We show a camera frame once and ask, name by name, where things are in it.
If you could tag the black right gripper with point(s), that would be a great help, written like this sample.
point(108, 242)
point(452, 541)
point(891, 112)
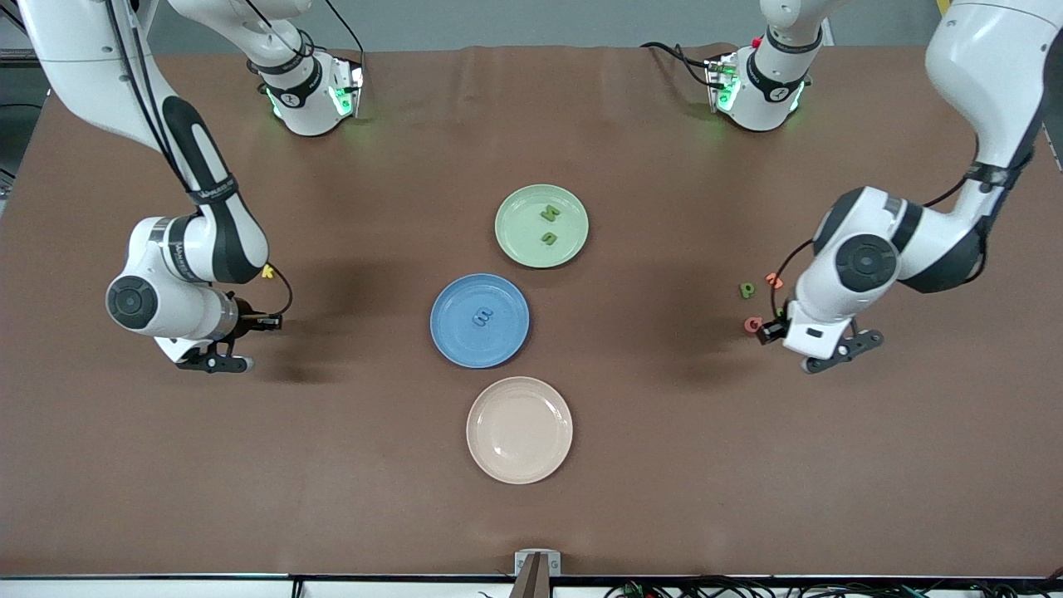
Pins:
point(247, 321)

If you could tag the blue foam letter E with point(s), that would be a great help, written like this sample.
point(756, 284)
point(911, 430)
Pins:
point(482, 316)

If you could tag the green foam letter N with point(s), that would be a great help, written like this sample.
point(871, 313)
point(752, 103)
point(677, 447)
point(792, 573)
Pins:
point(550, 213)

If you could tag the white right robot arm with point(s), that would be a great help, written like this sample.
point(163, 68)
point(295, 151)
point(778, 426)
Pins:
point(75, 58)

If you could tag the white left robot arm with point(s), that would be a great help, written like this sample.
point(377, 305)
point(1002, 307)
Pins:
point(988, 75)

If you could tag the orange foam letter E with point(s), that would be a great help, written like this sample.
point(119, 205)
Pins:
point(774, 281)

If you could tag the brown table mat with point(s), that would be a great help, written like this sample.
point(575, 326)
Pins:
point(332, 465)

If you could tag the blue plate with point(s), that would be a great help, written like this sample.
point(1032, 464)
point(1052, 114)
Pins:
point(465, 340)

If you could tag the green plate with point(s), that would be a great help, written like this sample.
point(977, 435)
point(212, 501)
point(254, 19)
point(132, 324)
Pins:
point(531, 241)

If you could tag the beige plate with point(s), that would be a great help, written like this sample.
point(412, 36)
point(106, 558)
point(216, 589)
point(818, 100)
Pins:
point(519, 430)

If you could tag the white table edge rail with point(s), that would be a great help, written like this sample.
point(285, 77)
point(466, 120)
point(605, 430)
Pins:
point(166, 590)

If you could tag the silver camera mount bracket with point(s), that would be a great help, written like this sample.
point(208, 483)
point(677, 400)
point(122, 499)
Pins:
point(536, 581)

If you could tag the aluminium frame profile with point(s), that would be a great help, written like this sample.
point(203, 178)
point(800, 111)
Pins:
point(21, 56)

